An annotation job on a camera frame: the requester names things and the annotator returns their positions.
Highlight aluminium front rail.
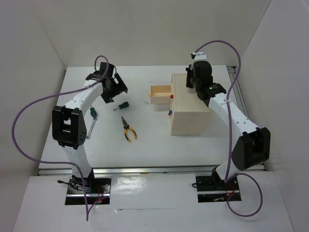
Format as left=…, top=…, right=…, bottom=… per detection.
left=38, top=166, right=215, bottom=175

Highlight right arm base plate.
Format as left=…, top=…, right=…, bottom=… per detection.
left=191, top=176, right=241, bottom=203

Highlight yellow black pliers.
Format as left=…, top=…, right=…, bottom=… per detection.
left=121, top=117, right=138, bottom=143

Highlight aluminium side rail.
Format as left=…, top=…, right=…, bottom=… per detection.
left=226, top=65, right=247, bottom=109

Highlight beige small yellow-knob drawer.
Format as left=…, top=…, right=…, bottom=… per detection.
left=150, top=85, right=171, bottom=104

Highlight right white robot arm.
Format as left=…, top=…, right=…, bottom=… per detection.
left=186, top=61, right=270, bottom=190

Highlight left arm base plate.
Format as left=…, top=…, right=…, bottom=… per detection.
left=57, top=178, right=112, bottom=205

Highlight silver ratchet wrench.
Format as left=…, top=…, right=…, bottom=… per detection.
left=86, top=117, right=98, bottom=140

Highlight beige drawer cabinet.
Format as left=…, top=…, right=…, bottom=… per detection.
left=170, top=73, right=212, bottom=136

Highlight green stubby screwdriver orange cap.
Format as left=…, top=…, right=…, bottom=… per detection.
left=114, top=101, right=129, bottom=111

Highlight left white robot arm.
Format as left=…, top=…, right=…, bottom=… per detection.
left=52, top=62, right=128, bottom=193

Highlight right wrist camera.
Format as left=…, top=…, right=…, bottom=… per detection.
left=191, top=52, right=207, bottom=61

